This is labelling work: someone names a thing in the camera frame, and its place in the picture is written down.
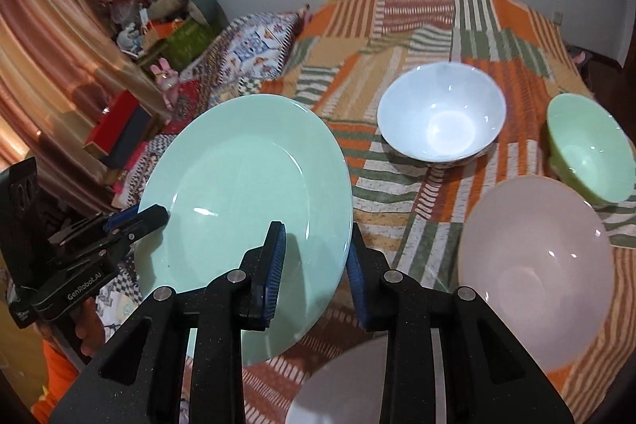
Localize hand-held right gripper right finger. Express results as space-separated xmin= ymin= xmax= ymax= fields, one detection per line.
xmin=346 ymin=221 xmax=574 ymax=424

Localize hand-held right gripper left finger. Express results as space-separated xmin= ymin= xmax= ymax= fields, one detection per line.
xmin=50 ymin=220 xmax=288 ymax=424

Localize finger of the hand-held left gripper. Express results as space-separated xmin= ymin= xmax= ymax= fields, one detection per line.
xmin=47 ymin=204 xmax=142 ymax=247
xmin=50 ymin=205 xmax=170 ymax=276

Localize white plate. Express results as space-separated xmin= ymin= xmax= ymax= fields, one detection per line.
xmin=285 ymin=335 xmax=393 ymax=424

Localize mint green plate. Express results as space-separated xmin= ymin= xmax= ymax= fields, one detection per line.
xmin=135 ymin=95 xmax=353 ymax=368

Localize pale pink bowl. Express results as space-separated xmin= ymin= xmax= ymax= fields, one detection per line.
xmin=457 ymin=176 xmax=613 ymax=372

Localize white bowl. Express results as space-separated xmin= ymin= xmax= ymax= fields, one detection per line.
xmin=376 ymin=61 xmax=508 ymax=167

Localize mint green bowl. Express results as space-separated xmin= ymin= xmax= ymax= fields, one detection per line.
xmin=547 ymin=93 xmax=636 ymax=206

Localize person's left forearm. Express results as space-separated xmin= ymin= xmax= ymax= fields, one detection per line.
xmin=30 ymin=339 xmax=83 ymax=424

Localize person's left hand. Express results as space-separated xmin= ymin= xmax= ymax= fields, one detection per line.
xmin=74 ymin=299 xmax=107 ymax=358

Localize red box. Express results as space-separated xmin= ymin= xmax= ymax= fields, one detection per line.
xmin=83 ymin=90 xmax=142 ymax=157

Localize pink bunny toy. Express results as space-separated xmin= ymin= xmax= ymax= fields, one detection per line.
xmin=150 ymin=59 xmax=182 ymax=107

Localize brown striped curtain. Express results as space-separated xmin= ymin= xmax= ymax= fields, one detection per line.
xmin=0 ymin=0 xmax=165 ymax=211

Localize green storage box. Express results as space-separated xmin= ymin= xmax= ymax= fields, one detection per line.
xmin=139 ymin=19 xmax=212 ymax=62

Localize patterned patchwork quilt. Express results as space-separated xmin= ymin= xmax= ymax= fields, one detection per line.
xmin=94 ymin=12 xmax=304 ymax=316

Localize toy clutter pile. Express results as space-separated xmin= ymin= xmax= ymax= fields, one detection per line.
xmin=107 ymin=0 xmax=160 ymax=54

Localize orange striped patchwork blanket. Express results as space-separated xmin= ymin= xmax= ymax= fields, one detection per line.
xmin=243 ymin=0 xmax=636 ymax=424

